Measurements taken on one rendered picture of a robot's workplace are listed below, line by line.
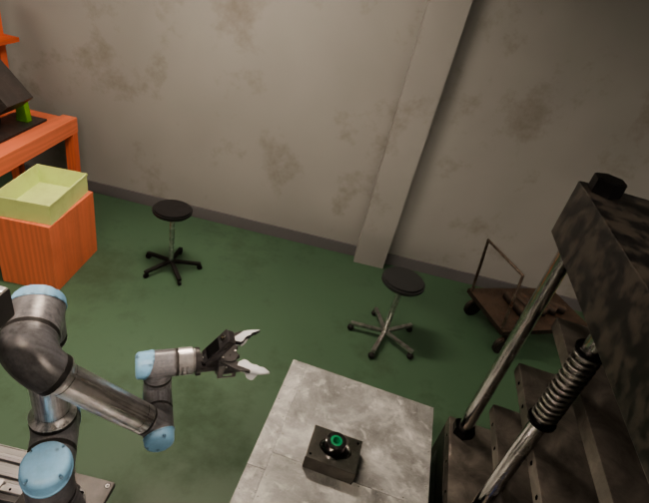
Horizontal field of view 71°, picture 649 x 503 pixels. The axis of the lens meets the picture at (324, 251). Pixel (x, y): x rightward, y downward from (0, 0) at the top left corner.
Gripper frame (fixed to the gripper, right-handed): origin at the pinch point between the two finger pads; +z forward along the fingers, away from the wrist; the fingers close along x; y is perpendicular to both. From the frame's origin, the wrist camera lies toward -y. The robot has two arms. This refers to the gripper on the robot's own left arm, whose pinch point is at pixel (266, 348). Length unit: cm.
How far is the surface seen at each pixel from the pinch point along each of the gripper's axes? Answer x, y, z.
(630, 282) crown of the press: 31, -57, 68
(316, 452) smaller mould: 8, 58, 28
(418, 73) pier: -241, -6, 169
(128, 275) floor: -206, 175, -44
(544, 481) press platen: 49, 10, 77
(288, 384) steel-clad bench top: -29, 70, 28
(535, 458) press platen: 42, 11, 79
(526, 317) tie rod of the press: -1, -4, 98
